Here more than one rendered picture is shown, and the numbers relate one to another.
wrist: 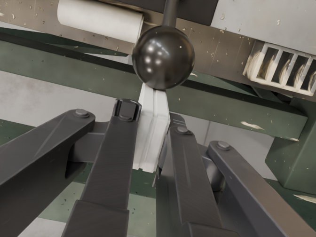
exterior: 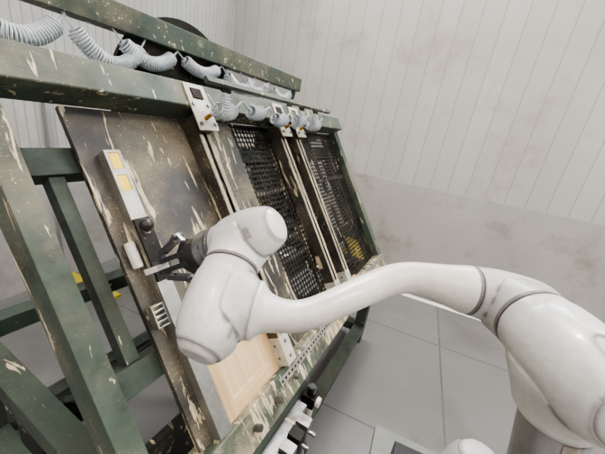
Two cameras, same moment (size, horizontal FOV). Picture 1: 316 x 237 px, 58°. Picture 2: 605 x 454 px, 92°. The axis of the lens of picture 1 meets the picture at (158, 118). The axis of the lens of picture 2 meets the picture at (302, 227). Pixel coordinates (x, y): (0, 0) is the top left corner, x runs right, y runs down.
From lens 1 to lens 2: 0.77 m
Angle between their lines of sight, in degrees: 79
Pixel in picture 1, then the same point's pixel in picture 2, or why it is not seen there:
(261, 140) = not seen: outside the picture
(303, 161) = (123, 374)
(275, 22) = (169, 297)
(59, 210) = (51, 278)
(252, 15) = (167, 291)
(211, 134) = not seen: outside the picture
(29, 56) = (85, 239)
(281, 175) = not seen: hidden behind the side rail
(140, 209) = (78, 310)
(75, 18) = (131, 248)
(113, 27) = (136, 258)
